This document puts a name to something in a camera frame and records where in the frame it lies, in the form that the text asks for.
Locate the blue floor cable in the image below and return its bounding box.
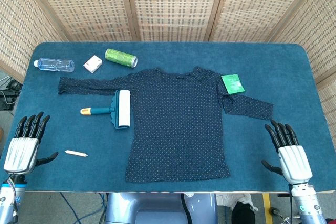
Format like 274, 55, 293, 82
59, 192, 108, 224

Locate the clear plastic water bottle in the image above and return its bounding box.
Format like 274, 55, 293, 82
33, 58, 75, 73

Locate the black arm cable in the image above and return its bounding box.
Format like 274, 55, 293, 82
288, 183, 295, 209
7, 176, 19, 224

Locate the teal lint roller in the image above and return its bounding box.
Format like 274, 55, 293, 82
80, 89, 131, 130

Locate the black floor equipment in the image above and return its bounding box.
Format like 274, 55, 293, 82
0, 76, 23, 112

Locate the green drink can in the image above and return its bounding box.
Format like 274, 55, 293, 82
104, 48, 138, 68

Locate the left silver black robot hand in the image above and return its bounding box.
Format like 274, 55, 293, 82
3, 112, 59, 175

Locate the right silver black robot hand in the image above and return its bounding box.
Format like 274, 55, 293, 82
261, 119, 313, 184

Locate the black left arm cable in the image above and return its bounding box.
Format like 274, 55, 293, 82
7, 176, 19, 224

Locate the woven wooden folding screen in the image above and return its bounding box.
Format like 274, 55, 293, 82
0, 0, 336, 130

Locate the dark dotted long-sleeve shirt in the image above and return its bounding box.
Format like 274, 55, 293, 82
57, 66, 274, 184

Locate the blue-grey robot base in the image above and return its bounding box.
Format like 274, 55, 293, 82
104, 192, 218, 224

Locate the blue table cover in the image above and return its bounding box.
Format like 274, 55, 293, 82
0, 41, 336, 193

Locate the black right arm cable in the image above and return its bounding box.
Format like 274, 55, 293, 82
288, 183, 295, 209

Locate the green sachet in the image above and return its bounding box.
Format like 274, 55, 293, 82
221, 73, 245, 95

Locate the small white box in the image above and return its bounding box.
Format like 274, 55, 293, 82
83, 55, 103, 74

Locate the cream wrapped sausage stick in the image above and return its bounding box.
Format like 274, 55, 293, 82
64, 150, 89, 158

